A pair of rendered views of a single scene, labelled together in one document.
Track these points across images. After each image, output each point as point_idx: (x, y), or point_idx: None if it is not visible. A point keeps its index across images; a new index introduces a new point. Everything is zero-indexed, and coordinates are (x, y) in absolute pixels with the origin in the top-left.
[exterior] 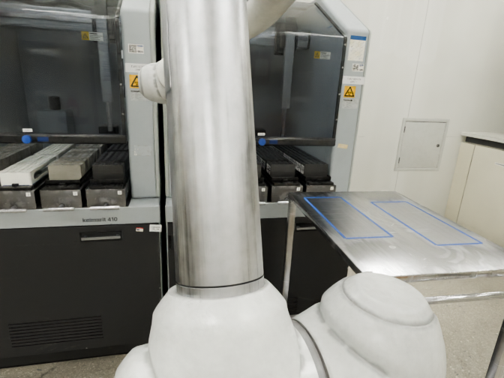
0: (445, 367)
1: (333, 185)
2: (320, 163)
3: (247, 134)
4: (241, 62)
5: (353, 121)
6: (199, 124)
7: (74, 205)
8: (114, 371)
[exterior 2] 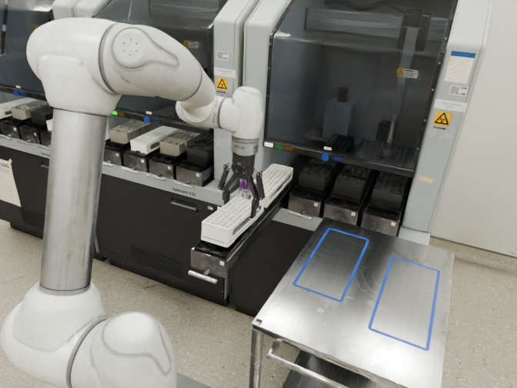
0: (134, 385)
1: (395, 221)
2: (396, 191)
3: (70, 216)
4: (72, 177)
5: (445, 153)
6: (47, 207)
7: (168, 176)
8: (186, 306)
